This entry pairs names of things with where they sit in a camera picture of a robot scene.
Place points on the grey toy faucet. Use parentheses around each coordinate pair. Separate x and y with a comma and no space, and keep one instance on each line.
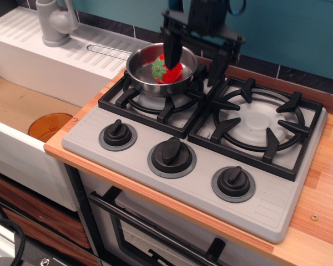
(56,25)

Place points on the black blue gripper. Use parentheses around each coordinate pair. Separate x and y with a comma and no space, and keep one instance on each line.
(203,27)

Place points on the black left burner grate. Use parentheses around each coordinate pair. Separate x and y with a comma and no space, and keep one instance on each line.
(175,115)

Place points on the black right burner grate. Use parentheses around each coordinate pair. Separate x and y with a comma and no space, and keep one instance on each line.
(259,126)

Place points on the black stove knob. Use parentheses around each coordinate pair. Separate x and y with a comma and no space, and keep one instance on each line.
(172,159)
(117,136)
(233,184)

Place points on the small steel saucepan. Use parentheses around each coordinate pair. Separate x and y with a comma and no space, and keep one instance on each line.
(139,67)

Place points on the white toy sink unit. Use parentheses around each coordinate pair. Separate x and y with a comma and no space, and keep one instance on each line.
(36,80)

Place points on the red plastic toy strawberry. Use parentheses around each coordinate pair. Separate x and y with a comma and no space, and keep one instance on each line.
(162,74)

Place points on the black burner grate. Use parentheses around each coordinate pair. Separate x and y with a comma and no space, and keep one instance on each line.
(259,126)
(175,115)

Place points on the black left stove knob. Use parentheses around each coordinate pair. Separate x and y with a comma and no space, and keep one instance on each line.
(117,136)

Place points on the black middle stove knob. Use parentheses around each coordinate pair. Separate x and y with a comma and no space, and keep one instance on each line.
(172,159)

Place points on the toy oven door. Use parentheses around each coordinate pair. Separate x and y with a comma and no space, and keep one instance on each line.
(149,235)

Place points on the black right stove knob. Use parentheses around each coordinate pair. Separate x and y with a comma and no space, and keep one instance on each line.
(233,184)

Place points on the wood grain drawer front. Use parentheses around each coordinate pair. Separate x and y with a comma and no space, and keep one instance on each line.
(45,221)

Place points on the grey toy stove top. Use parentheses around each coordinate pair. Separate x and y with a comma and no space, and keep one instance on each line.
(267,214)

